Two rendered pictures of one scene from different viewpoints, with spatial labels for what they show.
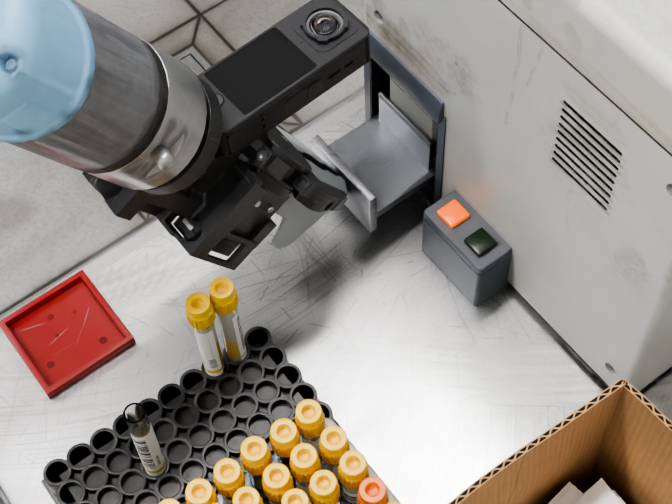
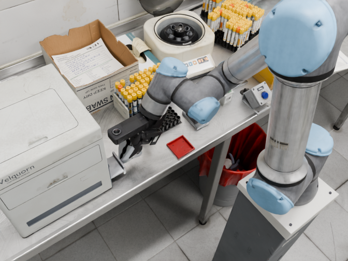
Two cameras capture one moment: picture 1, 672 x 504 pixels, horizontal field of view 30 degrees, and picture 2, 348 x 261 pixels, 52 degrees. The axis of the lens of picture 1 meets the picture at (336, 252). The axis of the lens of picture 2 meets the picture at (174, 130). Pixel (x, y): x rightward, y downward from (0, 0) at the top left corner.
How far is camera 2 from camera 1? 1.11 m
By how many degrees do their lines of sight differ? 69
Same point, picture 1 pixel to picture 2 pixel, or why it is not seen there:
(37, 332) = (186, 147)
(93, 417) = (173, 132)
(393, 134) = not seen: hidden behind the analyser
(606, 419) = (78, 95)
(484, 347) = not seen: hidden behind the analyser
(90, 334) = (175, 146)
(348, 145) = (116, 171)
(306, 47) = (121, 127)
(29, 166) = not seen: outside the picture
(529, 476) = (94, 87)
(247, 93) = (134, 119)
